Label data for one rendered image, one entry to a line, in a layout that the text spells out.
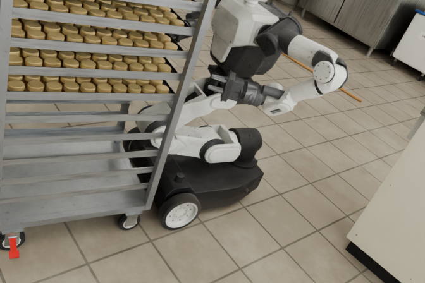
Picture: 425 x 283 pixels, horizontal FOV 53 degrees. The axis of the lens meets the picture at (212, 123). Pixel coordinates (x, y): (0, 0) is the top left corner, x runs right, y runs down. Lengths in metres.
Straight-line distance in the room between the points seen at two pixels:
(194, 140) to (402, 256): 1.13
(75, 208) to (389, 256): 1.49
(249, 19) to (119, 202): 0.94
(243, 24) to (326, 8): 4.64
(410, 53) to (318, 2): 1.45
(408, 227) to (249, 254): 0.75
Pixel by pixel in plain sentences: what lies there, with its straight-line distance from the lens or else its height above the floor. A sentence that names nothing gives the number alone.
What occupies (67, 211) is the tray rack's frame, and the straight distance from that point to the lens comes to 1.82.
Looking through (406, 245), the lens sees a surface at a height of 0.27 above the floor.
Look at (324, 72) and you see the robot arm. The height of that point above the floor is 0.99.
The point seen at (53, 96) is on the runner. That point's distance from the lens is 1.46.
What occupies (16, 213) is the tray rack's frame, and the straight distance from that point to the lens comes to 1.81.
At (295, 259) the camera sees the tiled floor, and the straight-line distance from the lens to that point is 2.21.
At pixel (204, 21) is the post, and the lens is 1.47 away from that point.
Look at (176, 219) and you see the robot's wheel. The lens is 2.03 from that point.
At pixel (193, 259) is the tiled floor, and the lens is 1.97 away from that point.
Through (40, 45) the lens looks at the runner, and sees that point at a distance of 1.36.
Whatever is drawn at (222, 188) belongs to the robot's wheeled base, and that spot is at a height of 0.17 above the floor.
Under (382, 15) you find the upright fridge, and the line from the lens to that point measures 5.90.
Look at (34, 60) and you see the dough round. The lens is 1.44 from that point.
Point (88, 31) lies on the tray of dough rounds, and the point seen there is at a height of 0.88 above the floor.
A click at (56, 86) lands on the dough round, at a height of 0.70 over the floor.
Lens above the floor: 1.45
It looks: 30 degrees down
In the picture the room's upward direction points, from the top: 20 degrees clockwise
